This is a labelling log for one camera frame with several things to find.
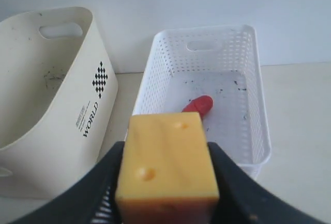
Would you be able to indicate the yellow cheese wedge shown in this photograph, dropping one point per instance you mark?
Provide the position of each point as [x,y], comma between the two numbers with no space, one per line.
[166,174]

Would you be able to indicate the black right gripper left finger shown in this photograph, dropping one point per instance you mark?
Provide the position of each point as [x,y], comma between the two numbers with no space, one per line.
[90,200]

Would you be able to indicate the cream plastic bin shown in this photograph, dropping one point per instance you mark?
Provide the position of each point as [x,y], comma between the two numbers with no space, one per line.
[58,88]

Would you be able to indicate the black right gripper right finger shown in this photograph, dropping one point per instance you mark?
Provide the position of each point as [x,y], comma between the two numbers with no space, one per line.
[243,200]

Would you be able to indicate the white perforated plastic basket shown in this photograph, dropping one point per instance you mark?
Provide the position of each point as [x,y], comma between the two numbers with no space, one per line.
[221,62]

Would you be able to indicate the red sausage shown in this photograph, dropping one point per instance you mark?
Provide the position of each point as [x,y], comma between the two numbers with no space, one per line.
[201,105]

